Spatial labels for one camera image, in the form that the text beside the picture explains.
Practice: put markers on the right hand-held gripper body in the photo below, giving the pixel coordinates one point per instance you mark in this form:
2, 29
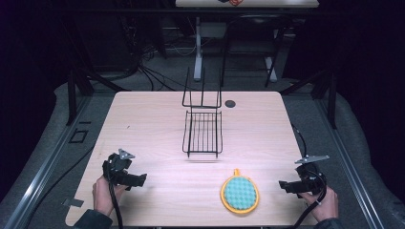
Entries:
309, 178

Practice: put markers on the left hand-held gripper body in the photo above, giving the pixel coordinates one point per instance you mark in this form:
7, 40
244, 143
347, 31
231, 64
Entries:
117, 166

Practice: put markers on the person's right hand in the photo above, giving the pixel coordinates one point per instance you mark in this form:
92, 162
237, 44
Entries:
324, 206

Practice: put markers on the person's left hand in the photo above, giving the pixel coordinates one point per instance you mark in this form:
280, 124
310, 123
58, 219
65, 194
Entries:
102, 198

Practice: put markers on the yellow plate with blue sponge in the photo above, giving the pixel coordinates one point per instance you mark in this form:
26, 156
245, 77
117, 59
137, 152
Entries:
239, 192

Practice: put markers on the black tape strip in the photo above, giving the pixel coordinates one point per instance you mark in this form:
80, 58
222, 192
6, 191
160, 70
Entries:
85, 122

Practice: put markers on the black tape square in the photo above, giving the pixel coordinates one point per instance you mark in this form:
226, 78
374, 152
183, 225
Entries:
71, 136

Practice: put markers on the grey tape piece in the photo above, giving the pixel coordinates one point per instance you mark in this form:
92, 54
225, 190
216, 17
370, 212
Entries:
73, 202

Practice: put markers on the black metal stand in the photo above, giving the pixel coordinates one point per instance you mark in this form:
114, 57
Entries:
72, 95
332, 98

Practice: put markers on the dark round table grommet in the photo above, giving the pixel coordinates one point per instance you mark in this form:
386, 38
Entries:
230, 103

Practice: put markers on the black chair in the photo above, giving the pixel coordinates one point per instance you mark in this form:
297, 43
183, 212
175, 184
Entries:
254, 47

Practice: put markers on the white background desk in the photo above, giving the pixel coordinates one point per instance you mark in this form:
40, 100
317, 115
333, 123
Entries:
197, 41

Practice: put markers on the red and dark object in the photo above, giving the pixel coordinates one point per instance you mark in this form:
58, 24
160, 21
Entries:
231, 2

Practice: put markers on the aluminium floor rail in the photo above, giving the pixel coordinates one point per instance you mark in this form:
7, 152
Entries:
353, 171
44, 165

